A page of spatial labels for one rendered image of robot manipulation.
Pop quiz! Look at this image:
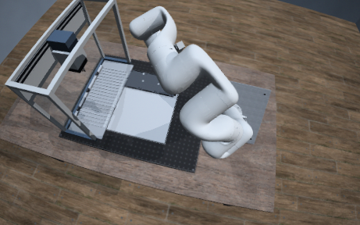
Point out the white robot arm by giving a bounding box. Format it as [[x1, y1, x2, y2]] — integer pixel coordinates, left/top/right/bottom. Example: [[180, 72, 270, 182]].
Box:
[[129, 6, 253, 159]]

